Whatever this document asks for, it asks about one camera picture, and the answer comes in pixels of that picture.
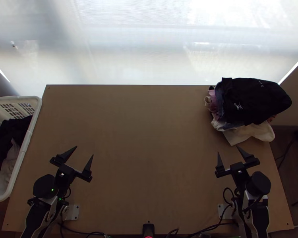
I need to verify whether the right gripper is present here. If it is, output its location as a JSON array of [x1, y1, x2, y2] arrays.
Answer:
[[214, 145, 261, 191]]

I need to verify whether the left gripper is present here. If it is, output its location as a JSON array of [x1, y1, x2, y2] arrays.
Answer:
[[49, 146, 95, 196]]

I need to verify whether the black t-shirt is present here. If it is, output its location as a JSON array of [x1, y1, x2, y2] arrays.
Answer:
[[220, 77, 293, 127]]

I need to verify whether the heap of clothes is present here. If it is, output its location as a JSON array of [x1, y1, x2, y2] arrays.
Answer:
[[203, 85, 276, 146], [0, 115, 33, 197]]

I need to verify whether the white laundry basket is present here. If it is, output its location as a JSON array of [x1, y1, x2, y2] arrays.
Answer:
[[0, 96, 43, 202]]

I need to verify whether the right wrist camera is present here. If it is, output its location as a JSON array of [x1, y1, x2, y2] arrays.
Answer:
[[230, 162, 248, 176]]

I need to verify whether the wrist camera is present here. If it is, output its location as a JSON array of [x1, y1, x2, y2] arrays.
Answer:
[[230, 162, 248, 176], [57, 166, 75, 180]]

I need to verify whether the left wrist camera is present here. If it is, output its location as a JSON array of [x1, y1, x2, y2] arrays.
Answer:
[[57, 166, 75, 180]]

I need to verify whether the black cable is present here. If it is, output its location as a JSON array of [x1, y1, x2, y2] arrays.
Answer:
[[164, 221, 239, 238], [218, 187, 241, 225]]

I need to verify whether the black camera stand post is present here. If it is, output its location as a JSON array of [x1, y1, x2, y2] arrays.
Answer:
[[142, 223, 155, 238]]

